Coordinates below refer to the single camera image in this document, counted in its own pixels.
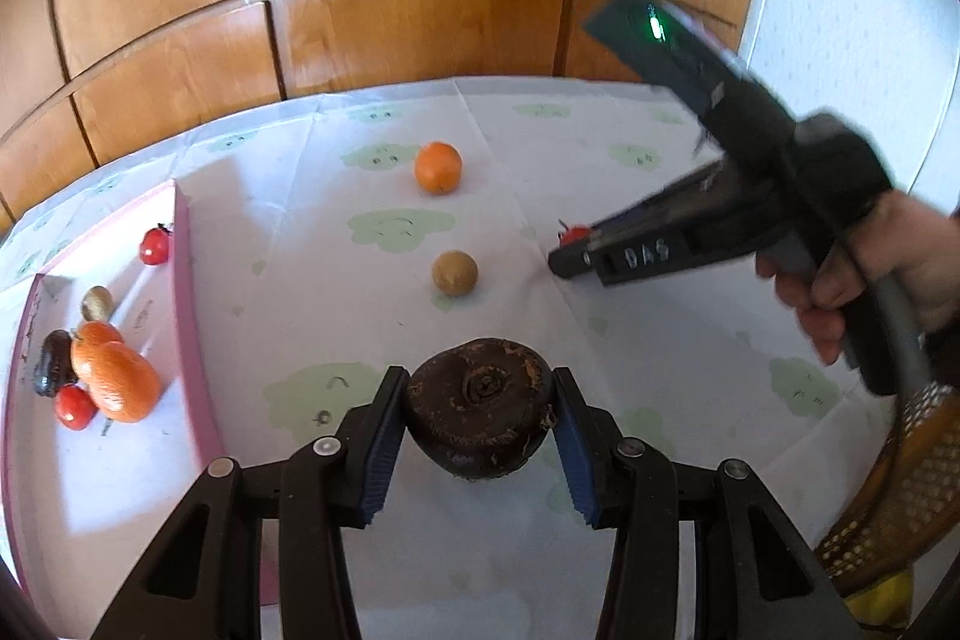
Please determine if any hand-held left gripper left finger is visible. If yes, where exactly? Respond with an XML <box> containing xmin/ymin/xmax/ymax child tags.
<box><xmin>90</xmin><ymin>366</ymin><xmax>412</xmax><ymax>640</ymax></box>

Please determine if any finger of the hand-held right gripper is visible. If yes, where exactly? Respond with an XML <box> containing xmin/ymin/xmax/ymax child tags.
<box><xmin>547</xmin><ymin>212</ymin><xmax>762</xmax><ymax>289</ymax></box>
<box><xmin>589</xmin><ymin>158</ymin><xmax>732</xmax><ymax>240</ymax></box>

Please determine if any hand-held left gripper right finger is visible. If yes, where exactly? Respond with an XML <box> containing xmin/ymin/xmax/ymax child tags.
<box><xmin>551</xmin><ymin>366</ymin><xmax>863</xmax><ymax>640</ymax></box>

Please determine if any large dark brown fruit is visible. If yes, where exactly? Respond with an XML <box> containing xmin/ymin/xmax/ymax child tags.
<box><xmin>405</xmin><ymin>338</ymin><xmax>557</xmax><ymax>480</ymax></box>

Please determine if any pink tray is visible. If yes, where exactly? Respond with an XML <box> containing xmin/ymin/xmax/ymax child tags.
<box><xmin>0</xmin><ymin>179</ymin><xmax>282</xmax><ymax>611</ymax></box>

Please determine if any large orange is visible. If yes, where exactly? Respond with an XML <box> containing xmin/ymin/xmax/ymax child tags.
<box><xmin>72</xmin><ymin>341</ymin><xmax>163</xmax><ymax>424</ymax></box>

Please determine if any small orange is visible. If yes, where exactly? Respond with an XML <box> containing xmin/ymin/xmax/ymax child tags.
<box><xmin>73</xmin><ymin>320</ymin><xmax>125</xmax><ymax>348</ymax></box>
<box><xmin>414</xmin><ymin>141</ymin><xmax>463</xmax><ymax>195</ymax></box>

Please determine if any brown kiwi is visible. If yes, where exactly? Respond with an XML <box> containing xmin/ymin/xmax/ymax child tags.
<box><xmin>431</xmin><ymin>250</ymin><xmax>479</xmax><ymax>297</ymax></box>
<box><xmin>80</xmin><ymin>284</ymin><xmax>115</xmax><ymax>322</ymax></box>

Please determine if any person's right forearm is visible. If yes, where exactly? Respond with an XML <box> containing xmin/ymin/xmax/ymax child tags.
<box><xmin>814</xmin><ymin>325</ymin><xmax>960</xmax><ymax>600</ymax></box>

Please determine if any person's right hand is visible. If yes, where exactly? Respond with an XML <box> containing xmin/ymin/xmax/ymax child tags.
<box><xmin>756</xmin><ymin>190</ymin><xmax>960</xmax><ymax>365</ymax></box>

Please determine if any cloud print tablecloth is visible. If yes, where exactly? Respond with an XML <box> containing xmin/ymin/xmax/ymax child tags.
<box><xmin>0</xmin><ymin>74</ymin><xmax>923</xmax><ymax>640</ymax></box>

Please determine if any wooden wardrobe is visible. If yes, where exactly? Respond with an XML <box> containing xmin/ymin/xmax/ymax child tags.
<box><xmin>0</xmin><ymin>0</ymin><xmax>770</xmax><ymax>236</ymax></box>

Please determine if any yellow object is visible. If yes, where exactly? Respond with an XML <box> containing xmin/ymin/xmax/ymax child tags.
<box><xmin>847</xmin><ymin>569</ymin><xmax>916</xmax><ymax>630</ymax></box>

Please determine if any small dark purple fruit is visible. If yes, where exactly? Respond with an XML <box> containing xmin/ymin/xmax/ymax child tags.
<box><xmin>32</xmin><ymin>329</ymin><xmax>79</xmax><ymax>398</ymax></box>

